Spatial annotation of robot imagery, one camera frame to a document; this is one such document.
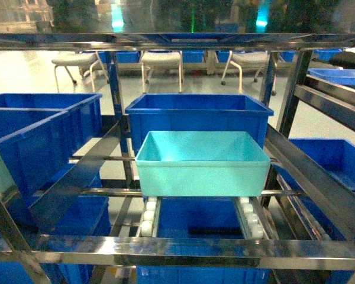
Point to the grey chair right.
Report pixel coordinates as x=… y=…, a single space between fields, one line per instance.
x=257 y=60

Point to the grey chair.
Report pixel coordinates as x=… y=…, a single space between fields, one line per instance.
x=257 y=60
x=160 y=58
x=90 y=59

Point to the blue bin left shelf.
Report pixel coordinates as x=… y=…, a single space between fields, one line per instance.
x=40 y=131

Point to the grey chair middle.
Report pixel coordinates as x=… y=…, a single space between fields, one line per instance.
x=160 y=58

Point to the grey chair left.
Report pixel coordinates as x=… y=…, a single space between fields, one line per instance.
x=90 y=59

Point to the blue bin right shelf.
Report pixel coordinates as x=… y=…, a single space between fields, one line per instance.
x=337 y=157

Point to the white roller track right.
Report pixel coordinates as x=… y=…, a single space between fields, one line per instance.
x=250 y=223

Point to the steel shelf frame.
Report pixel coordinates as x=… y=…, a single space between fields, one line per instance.
x=272 y=253

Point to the blue bin lower shelf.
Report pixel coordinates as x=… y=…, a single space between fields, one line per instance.
x=199 y=218

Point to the teal plastic bin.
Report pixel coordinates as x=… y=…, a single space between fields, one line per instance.
x=201 y=164

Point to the blue bin behind teal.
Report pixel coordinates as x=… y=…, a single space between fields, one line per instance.
x=197 y=112

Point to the blue bin shelf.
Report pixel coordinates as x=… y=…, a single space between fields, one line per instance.
x=40 y=131
x=337 y=157
x=199 y=218

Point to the white roller track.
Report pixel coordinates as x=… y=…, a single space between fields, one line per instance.
x=149 y=217
x=250 y=223

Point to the white roller track left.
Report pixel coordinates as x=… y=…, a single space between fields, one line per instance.
x=149 y=217

